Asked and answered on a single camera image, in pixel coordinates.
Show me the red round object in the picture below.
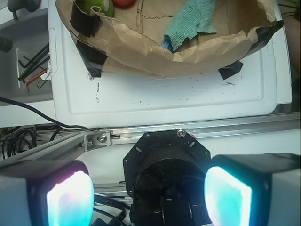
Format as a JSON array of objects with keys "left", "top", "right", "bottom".
[{"left": 112, "top": 0, "right": 136, "bottom": 8}]

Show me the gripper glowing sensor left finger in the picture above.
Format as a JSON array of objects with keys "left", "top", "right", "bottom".
[{"left": 0, "top": 160, "right": 94, "bottom": 226}]

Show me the black hex key set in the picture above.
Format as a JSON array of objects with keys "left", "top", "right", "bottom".
[{"left": 18, "top": 43, "right": 49, "bottom": 81}]

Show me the aluminium extrusion rail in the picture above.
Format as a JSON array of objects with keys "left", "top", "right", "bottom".
[{"left": 82, "top": 112, "right": 301, "bottom": 146}]

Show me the brown paper bag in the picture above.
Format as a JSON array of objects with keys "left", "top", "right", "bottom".
[{"left": 55, "top": 0, "right": 283, "bottom": 79}]

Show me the grey tool tray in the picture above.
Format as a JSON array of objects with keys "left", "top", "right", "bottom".
[{"left": 0, "top": 22, "right": 53, "bottom": 103}]

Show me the teal blue cloth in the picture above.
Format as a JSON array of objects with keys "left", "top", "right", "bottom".
[{"left": 161, "top": 0, "right": 216, "bottom": 52}]

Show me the white plastic tray lid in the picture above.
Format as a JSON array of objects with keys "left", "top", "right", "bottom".
[{"left": 48, "top": 0, "right": 292, "bottom": 128}]

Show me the orange hex key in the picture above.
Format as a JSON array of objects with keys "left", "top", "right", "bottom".
[{"left": 24, "top": 68, "right": 48, "bottom": 93}]

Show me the metal corner bracket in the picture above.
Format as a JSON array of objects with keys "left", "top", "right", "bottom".
[{"left": 83, "top": 131, "right": 111, "bottom": 152}]

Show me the diagonal aluminium rail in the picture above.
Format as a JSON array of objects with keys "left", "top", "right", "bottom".
[{"left": 0, "top": 131, "right": 89, "bottom": 167}]

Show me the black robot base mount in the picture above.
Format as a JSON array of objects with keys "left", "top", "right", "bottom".
[{"left": 123, "top": 129, "right": 211, "bottom": 226}]

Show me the black cable bundle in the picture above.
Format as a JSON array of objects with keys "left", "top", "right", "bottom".
[{"left": 0, "top": 126, "right": 62, "bottom": 161}]

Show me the green round object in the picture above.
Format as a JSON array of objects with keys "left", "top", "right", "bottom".
[{"left": 75, "top": 0, "right": 114, "bottom": 17}]

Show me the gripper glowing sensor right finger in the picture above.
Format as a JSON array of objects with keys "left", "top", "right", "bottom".
[{"left": 204, "top": 153, "right": 301, "bottom": 226}]

